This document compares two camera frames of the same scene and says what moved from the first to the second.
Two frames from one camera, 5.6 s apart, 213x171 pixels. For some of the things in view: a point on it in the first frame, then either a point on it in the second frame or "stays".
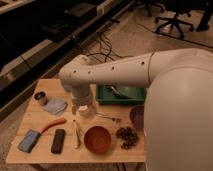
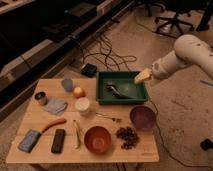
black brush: [117, 93] stays
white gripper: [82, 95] → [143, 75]
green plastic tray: [138, 94] stays
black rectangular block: [58, 141] stays
